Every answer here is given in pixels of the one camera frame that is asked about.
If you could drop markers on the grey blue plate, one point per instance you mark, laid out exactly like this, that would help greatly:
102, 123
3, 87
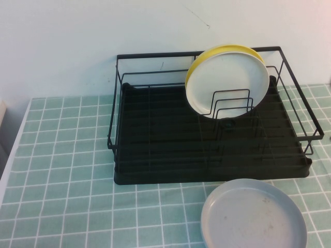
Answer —
253, 217

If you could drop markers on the yellow plate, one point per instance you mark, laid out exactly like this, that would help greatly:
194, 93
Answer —
207, 53

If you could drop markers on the green checked tablecloth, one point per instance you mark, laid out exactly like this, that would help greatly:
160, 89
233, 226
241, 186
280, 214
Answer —
64, 168

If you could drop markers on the black plastic drip tray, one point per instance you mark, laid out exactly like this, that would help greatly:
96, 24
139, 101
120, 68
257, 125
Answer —
168, 147

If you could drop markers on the cream white plate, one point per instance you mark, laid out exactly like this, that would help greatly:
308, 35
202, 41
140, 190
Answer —
227, 77

